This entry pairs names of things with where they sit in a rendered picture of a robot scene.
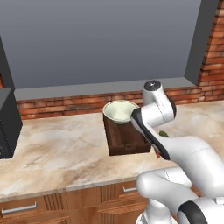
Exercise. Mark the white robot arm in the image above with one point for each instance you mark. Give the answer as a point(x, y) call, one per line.
point(186, 151)

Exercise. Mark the pale green bowl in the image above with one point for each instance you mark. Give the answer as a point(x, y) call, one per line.
point(119, 112)

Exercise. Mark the dark brown wooden tray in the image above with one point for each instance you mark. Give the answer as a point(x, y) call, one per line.
point(122, 140)

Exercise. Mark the green vegetable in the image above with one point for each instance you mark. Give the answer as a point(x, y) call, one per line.
point(164, 134)

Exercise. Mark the red vegetable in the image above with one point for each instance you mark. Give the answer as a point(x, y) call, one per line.
point(157, 154)

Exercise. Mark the wooden drawer front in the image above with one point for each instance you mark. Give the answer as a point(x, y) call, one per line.
point(23, 201)
point(125, 195)

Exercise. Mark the black appliance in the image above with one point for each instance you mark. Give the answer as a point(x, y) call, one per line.
point(8, 122)

